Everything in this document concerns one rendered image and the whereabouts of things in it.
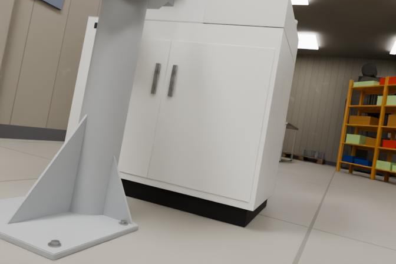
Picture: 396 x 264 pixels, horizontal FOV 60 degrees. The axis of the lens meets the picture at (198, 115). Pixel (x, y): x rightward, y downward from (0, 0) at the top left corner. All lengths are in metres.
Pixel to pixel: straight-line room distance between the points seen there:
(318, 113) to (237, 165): 10.40
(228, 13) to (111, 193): 0.87
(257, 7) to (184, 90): 0.46
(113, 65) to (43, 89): 2.42
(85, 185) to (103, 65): 0.40
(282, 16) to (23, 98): 2.56
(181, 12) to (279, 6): 0.43
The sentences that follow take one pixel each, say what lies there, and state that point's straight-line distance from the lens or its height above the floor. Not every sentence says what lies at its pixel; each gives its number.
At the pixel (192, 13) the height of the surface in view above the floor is 0.86.
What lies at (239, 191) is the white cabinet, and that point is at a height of 0.14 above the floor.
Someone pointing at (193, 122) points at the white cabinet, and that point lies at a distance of 1.46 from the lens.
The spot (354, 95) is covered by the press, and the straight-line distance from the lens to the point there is 10.63.
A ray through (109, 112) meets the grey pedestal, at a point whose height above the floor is 0.36.
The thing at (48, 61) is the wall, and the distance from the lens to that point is 3.60.
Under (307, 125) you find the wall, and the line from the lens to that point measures 11.72.
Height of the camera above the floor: 0.35
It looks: 2 degrees up
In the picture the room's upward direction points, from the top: 10 degrees clockwise
